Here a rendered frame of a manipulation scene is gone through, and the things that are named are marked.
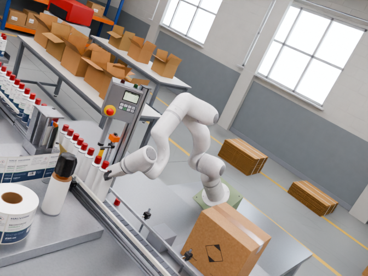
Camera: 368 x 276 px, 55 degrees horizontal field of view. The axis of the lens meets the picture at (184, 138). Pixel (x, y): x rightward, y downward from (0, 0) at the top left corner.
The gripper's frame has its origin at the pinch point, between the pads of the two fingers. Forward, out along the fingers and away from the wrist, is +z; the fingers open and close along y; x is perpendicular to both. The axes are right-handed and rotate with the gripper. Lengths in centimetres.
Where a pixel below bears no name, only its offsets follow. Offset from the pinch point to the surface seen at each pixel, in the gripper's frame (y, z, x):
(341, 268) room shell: -333, 30, 133
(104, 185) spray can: -4.9, 10.0, 1.9
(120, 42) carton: -328, 266, -325
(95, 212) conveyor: -1.3, 17.3, 13.4
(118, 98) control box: -8.9, -12.3, -36.9
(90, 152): -5.2, 14.9, -18.0
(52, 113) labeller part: 4, 27, -46
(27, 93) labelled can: -4, 62, -76
